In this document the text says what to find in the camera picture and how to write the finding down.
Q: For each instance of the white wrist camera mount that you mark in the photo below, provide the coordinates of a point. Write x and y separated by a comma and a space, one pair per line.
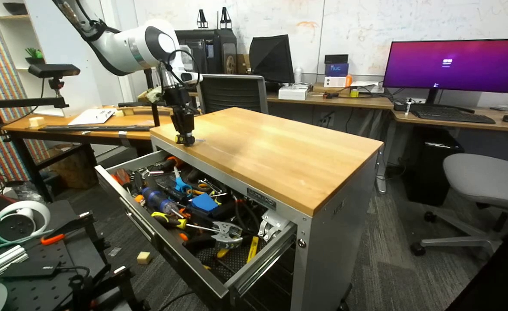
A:
189, 76

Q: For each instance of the black camera on stand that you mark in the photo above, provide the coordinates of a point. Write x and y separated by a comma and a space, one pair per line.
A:
52, 69

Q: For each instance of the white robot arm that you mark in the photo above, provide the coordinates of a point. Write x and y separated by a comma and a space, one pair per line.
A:
133, 52

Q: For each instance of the black monitor back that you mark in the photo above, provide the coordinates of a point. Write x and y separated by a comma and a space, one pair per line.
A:
272, 57

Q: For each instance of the black perforated board table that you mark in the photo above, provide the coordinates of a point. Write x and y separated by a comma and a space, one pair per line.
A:
35, 282

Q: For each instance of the black computer tower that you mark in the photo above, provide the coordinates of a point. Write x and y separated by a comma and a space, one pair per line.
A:
432, 166

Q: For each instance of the white green hoop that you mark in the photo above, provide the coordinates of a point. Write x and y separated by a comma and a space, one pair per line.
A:
38, 209

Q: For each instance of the blue black small box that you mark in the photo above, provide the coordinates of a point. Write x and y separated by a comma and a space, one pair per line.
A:
336, 64

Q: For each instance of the small green plant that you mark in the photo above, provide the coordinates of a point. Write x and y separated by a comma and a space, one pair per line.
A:
33, 54

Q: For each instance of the black 3D printer box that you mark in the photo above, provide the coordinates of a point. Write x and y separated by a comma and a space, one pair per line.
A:
211, 52

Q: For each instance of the white flat box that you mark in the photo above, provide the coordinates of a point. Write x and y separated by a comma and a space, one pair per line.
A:
292, 92

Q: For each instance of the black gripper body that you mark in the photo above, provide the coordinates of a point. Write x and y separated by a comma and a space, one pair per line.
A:
182, 109

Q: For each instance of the grey metal tool drawer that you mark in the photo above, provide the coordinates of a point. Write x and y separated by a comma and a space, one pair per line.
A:
178, 264

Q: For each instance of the long wooden desk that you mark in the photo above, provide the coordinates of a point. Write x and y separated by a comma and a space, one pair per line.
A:
346, 104

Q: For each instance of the wooden side table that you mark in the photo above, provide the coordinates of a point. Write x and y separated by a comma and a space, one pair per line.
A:
47, 126

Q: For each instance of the white paper sheets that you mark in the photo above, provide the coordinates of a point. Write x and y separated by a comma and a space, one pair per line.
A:
92, 116

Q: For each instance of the grey cabinet with wood top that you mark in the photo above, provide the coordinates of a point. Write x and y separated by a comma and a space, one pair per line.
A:
277, 149

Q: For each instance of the silver adjustable pliers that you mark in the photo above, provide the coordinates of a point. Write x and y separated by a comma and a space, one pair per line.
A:
225, 232

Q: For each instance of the computer monitor with purple screen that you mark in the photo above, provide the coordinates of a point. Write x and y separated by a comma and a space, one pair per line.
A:
455, 62

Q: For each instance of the grey office chair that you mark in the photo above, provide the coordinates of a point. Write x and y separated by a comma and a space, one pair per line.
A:
489, 178

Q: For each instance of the black keyboard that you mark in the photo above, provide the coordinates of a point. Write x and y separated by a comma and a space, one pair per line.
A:
453, 114

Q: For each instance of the black mesh office chair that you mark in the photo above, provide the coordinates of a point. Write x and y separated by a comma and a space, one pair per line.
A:
230, 92

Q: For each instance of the silver aluminium bar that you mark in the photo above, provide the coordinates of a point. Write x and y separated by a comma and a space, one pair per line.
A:
0, 259

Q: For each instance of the yellow ball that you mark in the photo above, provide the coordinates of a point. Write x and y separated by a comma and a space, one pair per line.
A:
355, 92

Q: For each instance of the small yellow block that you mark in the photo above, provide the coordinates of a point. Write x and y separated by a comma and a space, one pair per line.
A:
144, 257

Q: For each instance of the black boom bar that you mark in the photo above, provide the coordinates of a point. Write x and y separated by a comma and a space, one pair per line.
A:
23, 102

